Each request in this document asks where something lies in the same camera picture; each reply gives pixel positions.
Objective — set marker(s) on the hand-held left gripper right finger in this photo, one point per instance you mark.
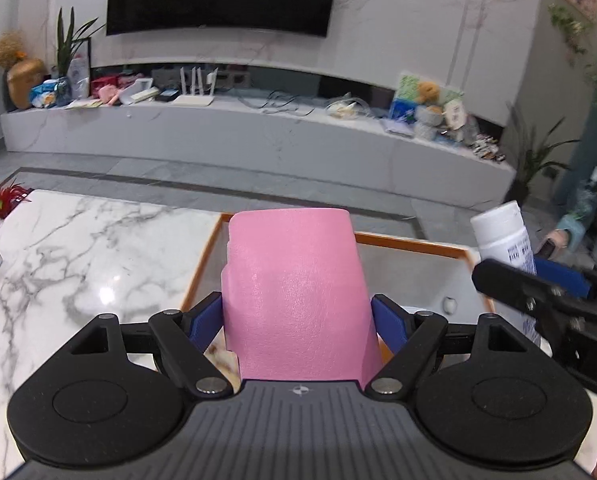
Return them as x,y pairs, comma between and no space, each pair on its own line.
391,322

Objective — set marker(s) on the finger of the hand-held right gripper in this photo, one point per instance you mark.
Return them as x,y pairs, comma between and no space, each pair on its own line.
565,277
518,287

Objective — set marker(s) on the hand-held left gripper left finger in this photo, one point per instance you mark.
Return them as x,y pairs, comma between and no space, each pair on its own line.
206,317

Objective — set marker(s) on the white plastic bottle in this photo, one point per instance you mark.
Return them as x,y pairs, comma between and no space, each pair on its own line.
500,230

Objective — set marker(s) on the pink leather pouch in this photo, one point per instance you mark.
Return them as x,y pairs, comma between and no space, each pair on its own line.
296,300

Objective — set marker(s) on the potted floor plant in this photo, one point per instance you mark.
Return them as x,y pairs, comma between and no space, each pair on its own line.
538,160

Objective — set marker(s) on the group of small bottles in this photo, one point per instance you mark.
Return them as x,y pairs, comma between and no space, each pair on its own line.
488,150

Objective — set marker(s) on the white marble tv console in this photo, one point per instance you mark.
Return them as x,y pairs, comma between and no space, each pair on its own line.
228,135

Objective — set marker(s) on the white greeting card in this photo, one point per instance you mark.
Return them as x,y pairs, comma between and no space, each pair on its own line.
455,112

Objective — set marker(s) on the white knitted pot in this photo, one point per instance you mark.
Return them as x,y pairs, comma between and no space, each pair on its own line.
428,122

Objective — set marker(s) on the brown teddy bear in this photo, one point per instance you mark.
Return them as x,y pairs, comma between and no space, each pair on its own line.
428,92

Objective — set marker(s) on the white router with antennas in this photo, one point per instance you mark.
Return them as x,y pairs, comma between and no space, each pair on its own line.
193,97

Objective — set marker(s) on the black flat device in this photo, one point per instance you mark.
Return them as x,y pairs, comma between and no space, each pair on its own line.
169,96

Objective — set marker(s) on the white plastic tray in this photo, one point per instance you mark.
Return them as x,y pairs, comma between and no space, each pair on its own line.
138,92

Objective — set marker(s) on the pink plush item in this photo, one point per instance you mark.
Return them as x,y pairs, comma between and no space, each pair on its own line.
108,96

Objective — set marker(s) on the hanging ivy plant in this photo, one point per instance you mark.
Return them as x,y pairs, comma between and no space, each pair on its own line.
573,35

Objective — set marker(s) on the red gift box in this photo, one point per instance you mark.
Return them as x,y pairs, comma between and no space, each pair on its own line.
103,82

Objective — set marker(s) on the blue glass vase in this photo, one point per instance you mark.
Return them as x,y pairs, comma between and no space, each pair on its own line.
63,91

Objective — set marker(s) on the blue white snack bag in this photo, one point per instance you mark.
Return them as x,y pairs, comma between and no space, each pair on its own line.
43,96

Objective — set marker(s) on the golden round vase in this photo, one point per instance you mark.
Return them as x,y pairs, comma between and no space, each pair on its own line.
24,85

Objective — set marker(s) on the green leafy plant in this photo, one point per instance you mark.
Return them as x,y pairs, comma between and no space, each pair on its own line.
68,40

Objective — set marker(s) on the dried yellow flowers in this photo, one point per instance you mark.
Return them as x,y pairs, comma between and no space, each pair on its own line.
7,49

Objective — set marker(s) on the black picture frame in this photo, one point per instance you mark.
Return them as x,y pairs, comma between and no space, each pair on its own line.
81,72

